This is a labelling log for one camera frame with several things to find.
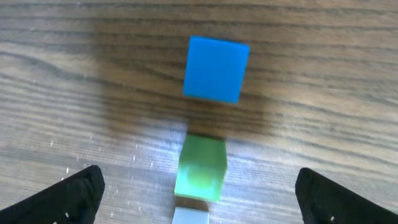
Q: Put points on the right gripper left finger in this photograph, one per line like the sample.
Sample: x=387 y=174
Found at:
x=68 y=196

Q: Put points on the blue cube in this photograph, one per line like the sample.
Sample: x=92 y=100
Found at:
x=216 y=70

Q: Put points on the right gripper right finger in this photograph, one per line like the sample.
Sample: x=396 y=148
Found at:
x=329 y=202

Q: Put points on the green cube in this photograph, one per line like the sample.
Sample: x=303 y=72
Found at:
x=200 y=168

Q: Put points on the orange cube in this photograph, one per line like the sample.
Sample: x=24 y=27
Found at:
x=190 y=216

